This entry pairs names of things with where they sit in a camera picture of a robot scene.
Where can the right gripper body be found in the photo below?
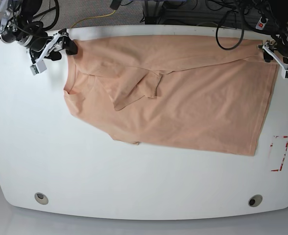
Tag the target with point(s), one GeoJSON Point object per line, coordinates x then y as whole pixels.
{"type": "Point", "coordinates": [35, 45]}

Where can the red tape rectangle marking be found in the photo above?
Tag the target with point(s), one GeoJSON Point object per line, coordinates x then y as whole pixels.
{"type": "Point", "coordinates": [277, 153]}

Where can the peach T-shirt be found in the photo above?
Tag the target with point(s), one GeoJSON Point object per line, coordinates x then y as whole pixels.
{"type": "Point", "coordinates": [172, 90]}

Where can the right table cable grommet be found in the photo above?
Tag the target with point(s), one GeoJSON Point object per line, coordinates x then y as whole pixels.
{"type": "Point", "coordinates": [255, 200]}

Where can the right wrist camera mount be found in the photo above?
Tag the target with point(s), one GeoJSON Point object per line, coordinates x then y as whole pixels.
{"type": "Point", "coordinates": [38, 65]}

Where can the black tripod stand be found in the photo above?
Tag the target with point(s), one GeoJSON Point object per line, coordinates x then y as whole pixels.
{"type": "Point", "coordinates": [50, 9]}

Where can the white power strip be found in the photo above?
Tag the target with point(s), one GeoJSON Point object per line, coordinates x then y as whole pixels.
{"type": "Point", "coordinates": [261, 23]}

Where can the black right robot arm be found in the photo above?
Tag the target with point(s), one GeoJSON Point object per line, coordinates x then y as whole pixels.
{"type": "Point", "coordinates": [18, 25]}

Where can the table cable grommet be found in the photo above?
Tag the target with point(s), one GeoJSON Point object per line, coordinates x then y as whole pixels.
{"type": "Point", "coordinates": [41, 198]}
{"type": "Point", "coordinates": [255, 200]}

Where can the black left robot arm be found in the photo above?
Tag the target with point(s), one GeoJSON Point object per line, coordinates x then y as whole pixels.
{"type": "Point", "coordinates": [273, 22]}

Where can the left table cable grommet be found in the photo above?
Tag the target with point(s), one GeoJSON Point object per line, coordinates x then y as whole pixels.
{"type": "Point", "coordinates": [41, 198]}

